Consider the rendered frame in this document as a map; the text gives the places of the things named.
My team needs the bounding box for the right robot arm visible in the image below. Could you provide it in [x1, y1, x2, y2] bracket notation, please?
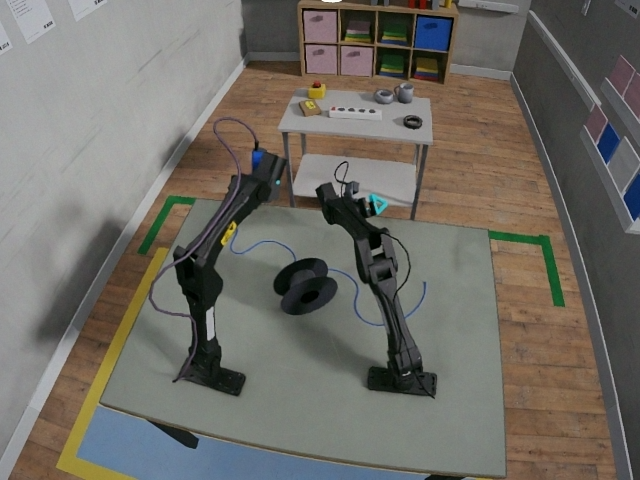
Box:
[315, 182, 437, 396]

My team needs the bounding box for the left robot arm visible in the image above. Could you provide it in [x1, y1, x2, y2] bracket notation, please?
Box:
[173, 148, 287, 396]

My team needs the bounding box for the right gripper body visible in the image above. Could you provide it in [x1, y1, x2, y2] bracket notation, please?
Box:
[343, 183, 377, 219]

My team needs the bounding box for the black cable reel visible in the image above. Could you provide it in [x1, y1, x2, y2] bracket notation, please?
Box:
[273, 257, 338, 315]

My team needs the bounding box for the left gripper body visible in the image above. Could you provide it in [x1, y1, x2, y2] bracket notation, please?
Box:
[231, 151, 280, 200]

